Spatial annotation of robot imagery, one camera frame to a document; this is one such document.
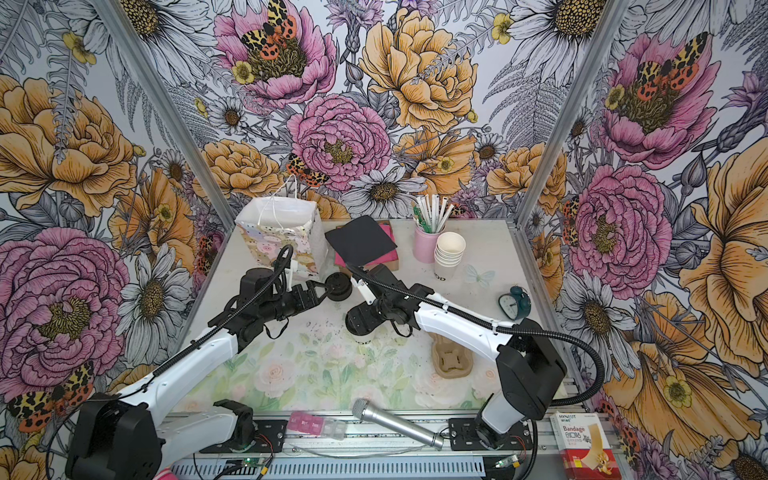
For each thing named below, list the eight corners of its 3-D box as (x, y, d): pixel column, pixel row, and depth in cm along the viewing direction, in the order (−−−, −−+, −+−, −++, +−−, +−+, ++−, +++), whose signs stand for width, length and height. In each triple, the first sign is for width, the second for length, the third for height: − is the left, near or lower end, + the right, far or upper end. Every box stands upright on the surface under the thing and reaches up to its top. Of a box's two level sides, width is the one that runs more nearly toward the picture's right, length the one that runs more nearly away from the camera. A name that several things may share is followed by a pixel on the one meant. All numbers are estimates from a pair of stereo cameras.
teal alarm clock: (510, 323, 96) (518, 310, 89) (497, 302, 100) (504, 289, 94) (527, 317, 97) (536, 304, 91) (513, 297, 102) (521, 284, 95)
